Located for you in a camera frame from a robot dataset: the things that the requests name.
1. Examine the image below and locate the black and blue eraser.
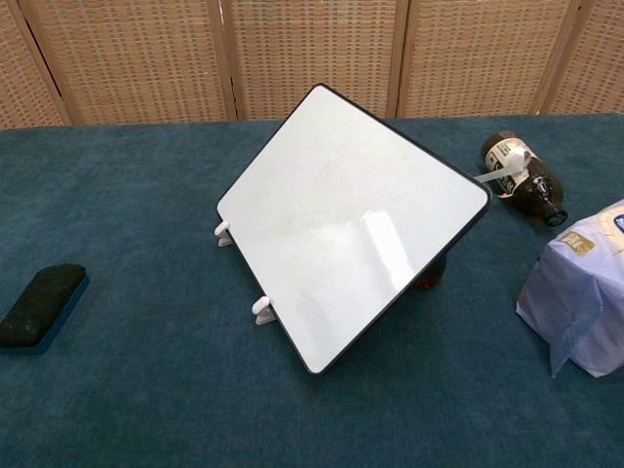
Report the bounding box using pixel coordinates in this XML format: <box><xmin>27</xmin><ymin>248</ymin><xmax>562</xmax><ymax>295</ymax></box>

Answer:
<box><xmin>0</xmin><ymin>263</ymin><xmax>92</xmax><ymax>355</ymax></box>

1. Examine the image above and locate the small red brown object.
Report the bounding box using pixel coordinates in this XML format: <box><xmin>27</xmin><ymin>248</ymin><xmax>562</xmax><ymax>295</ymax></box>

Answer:
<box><xmin>416</xmin><ymin>256</ymin><xmax>448</xmax><ymax>291</ymax></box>

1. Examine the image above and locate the teal carpet table cover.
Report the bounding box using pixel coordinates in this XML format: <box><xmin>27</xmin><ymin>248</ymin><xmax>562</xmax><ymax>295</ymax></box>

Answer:
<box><xmin>0</xmin><ymin>112</ymin><xmax>624</xmax><ymax>468</ymax></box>

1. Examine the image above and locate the brown glass bottle with label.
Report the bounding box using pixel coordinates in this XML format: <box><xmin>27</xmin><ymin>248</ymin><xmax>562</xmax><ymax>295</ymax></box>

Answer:
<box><xmin>481</xmin><ymin>130</ymin><xmax>569</xmax><ymax>227</ymax></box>

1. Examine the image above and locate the woven rattan folding screen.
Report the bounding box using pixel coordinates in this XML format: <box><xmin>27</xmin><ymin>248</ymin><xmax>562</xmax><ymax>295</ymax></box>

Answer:
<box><xmin>0</xmin><ymin>0</ymin><xmax>624</xmax><ymax>131</ymax></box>

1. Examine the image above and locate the light blue tissue paper pack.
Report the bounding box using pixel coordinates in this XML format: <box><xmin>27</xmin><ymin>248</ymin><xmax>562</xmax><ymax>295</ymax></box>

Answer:
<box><xmin>515</xmin><ymin>198</ymin><xmax>624</xmax><ymax>380</ymax></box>

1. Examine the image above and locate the white whiteboard with dark frame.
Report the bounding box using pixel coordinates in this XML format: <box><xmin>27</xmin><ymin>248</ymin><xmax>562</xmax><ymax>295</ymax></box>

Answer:
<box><xmin>215</xmin><ymin>83</ymin><xmax>492</xmax><ymax>376</ymax></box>

